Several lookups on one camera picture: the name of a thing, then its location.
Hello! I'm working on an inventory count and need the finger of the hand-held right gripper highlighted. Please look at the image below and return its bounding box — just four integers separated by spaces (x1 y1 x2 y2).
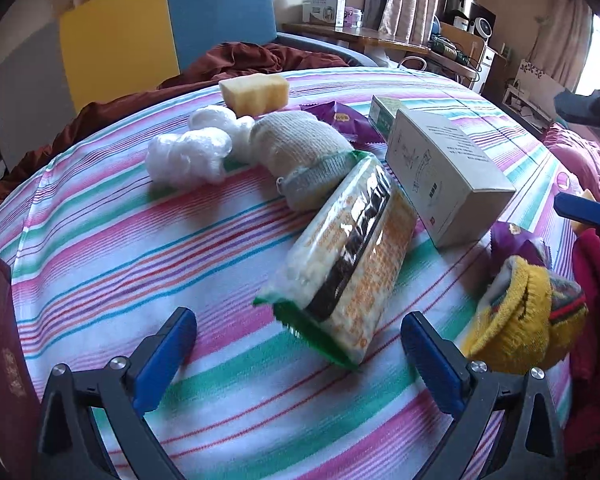
553 192 600 256
553 87 600 129

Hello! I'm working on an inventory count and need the purple snack packet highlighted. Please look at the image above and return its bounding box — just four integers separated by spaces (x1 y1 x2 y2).
299 100 387 144
489 220 552 283

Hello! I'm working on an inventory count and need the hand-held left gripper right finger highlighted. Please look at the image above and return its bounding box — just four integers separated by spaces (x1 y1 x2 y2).
400 311 566 480

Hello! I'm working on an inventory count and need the yellow striped knit sock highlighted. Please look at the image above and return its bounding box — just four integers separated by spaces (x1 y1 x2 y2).
461 255 589 375

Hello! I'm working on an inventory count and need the patterned pink curtain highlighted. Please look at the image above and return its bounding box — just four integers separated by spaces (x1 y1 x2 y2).
529 0 594 97
365 0 457 46

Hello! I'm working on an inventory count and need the black and silver speaker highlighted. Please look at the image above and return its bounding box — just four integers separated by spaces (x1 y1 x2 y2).
444 0 499 37

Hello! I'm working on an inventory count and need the green and white box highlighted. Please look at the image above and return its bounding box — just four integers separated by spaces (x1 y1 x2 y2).
368 93 462 137

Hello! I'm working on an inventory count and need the pink quilt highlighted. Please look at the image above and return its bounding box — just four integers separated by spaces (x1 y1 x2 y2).
541 121 600 211

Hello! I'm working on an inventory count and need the wooden cabinet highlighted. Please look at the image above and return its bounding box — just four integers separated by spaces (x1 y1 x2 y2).
429 22 488 83

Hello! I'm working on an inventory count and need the white and blue carton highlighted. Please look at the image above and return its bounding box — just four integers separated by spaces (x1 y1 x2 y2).
302 0 349 29

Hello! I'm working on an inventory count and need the dark red gold-lined box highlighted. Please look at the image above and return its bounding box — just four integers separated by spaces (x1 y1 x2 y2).
0 239 42 480

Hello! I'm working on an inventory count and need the patterned white cardboard box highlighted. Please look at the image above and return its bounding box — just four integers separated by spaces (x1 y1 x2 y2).
511 59 562 113

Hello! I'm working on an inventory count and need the grey yellow blue bed headboard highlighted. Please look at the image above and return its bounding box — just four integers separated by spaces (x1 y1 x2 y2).
0 0 378 173

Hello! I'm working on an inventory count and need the striped blanket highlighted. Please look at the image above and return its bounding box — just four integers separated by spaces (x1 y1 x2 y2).
0 66 583 480

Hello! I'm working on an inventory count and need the yellow sponge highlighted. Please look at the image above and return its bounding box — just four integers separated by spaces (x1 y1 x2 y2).
218 73 290 115
572 187 598 235

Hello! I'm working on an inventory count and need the wooden desk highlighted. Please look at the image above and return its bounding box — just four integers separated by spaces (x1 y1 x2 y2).
281 22 432 59

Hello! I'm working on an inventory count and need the cream knit sock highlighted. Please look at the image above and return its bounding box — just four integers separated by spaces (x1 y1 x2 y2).
249 112 357 212

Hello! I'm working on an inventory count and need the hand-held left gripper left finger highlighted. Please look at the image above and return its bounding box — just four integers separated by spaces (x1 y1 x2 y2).
36 306 198 480

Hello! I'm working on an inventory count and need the rice cracker snack packet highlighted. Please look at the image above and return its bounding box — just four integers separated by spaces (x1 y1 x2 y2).
253 151 419 372

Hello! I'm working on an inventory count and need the maroon blanket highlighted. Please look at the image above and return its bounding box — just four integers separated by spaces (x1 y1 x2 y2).
0 42 352 221

